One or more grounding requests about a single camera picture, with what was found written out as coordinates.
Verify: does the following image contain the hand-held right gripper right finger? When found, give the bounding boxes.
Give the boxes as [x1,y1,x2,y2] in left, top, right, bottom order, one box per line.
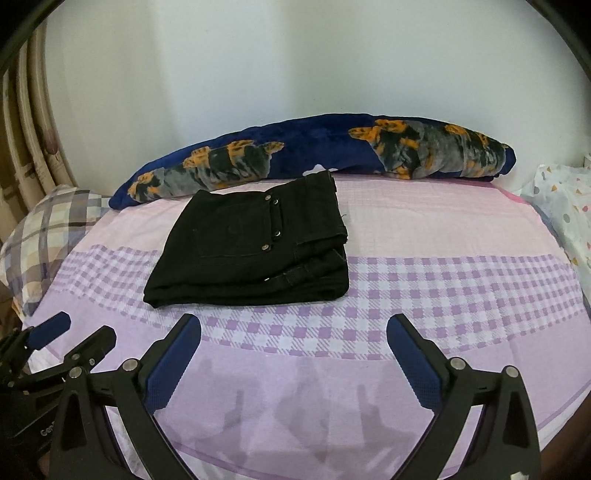
[385,314,543,480]

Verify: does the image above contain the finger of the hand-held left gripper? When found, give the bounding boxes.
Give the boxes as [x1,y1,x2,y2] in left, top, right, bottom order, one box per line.
[18,326,117,394]
[0,311,73,371]

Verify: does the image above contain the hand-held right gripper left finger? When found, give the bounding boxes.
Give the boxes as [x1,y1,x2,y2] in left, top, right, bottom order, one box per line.
[48,314,204,480]

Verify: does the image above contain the black pants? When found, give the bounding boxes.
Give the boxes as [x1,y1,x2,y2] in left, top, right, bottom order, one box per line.
[144,170,350,309]

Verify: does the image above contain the plaid pillow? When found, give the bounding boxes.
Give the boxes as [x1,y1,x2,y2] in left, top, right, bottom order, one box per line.
[0,184,114,319]

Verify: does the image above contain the pink checked bed sheet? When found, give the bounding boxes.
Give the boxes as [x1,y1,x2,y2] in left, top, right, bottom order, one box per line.
[23,173,589,480]

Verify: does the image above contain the beige printed curtain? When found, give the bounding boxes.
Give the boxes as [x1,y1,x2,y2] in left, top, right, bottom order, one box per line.
[0,23,80,250]

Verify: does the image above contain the white dotted pillow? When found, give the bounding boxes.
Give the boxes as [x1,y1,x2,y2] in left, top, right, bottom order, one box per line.
[519,162,591,274]

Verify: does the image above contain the blue printed fleece blanket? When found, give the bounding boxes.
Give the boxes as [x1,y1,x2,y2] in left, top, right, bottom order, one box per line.
[112,117,517,212]

